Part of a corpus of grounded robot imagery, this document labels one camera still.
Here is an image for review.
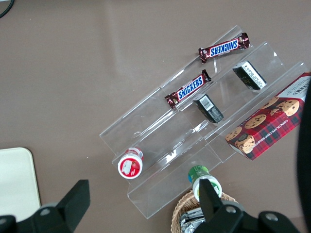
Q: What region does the silver foil packet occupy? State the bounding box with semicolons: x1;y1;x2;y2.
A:
179;208;207;233

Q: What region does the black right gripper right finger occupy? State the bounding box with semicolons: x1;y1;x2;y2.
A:
191;179;302;233

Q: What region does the beige plastic tray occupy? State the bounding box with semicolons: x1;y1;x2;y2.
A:
0;147;41;223

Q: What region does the small black box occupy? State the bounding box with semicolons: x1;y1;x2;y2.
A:
232;60;268;91
192;94;225;124

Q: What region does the Snickers chocolate bar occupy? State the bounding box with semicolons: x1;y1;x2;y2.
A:
198;33;251;64
164;69;212;110

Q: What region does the red tartan cookie box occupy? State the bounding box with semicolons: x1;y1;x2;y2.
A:
225;71;311;162

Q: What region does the clear acrylic stepped stand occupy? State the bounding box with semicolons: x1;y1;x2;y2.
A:
99;25;309;220

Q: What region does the green yoghurt cup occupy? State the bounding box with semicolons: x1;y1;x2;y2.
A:
188;165;223;203

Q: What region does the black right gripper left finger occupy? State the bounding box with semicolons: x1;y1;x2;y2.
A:
0;179;91;233

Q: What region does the red yoghurt cup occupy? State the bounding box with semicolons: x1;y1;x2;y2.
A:
117;147;144;180

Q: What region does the light wicker basket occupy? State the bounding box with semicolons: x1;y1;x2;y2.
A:
171;190;240;233

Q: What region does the black looped table cable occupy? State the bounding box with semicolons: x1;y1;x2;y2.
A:
0;0;16;19

